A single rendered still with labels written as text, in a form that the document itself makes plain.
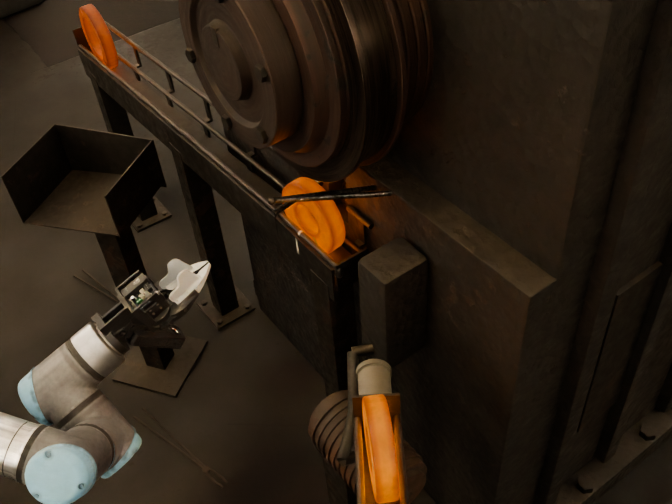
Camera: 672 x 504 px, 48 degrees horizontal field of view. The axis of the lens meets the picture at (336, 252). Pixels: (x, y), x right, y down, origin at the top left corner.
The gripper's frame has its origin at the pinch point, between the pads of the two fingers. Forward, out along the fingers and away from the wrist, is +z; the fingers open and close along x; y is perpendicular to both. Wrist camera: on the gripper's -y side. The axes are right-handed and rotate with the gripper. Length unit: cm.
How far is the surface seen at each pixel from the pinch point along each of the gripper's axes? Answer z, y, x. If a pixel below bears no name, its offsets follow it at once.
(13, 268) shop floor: -47, -63, 115
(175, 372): -25, -70, 43
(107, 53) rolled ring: 18, -14, 100
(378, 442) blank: 2.4, 2.0, -47.7
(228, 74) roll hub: 21.2, 31.0, -1.9
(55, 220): -18, -10, 51
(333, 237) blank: 21.5, -7.8, -7.1
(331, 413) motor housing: 0.2, -23.3, -25.5
